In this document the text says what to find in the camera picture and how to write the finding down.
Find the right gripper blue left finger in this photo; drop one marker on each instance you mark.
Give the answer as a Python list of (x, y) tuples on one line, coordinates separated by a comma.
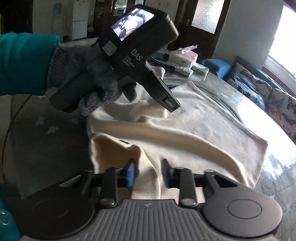
[(130, 172)]

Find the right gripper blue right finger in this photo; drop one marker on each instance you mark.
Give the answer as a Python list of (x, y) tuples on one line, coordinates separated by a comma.
[(168, 174)]

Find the cream white garment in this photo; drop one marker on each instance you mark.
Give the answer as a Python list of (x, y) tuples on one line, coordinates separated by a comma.
[(199, 135)]

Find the teal sleeved left forearm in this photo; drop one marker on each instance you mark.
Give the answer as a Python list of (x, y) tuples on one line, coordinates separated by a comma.
[(25, 59)]

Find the grey gloved left hand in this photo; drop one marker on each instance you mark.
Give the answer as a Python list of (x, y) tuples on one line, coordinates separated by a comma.
[(85, 80)]

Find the teal tray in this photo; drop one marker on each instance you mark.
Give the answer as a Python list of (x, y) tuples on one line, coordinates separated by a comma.
[(176, 74)]

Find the white refrigerator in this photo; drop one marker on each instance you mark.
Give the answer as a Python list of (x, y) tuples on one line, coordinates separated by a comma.
[(78, 19)]

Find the pink tissue box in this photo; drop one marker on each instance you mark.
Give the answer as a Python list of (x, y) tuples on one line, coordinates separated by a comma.
[(184, 57)]

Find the dark wooden door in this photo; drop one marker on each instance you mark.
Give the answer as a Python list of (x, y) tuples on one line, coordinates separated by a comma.
[(200, 22)]

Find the blue corner sofa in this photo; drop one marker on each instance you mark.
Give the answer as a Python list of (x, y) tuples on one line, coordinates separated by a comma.
[(222, 68)]

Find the grey quilted star table cover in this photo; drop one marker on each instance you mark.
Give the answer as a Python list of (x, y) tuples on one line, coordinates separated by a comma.
[(47, 145)]

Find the flat butterfly print pillow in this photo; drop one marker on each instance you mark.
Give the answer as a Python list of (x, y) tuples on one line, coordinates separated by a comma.
[(251, 86)]

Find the upright butterfly print pillow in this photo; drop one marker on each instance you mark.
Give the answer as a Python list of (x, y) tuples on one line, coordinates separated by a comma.
[(281, 109)]

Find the window with frame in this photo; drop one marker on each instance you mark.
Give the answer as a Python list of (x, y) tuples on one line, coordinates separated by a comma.
[(281, 57)]

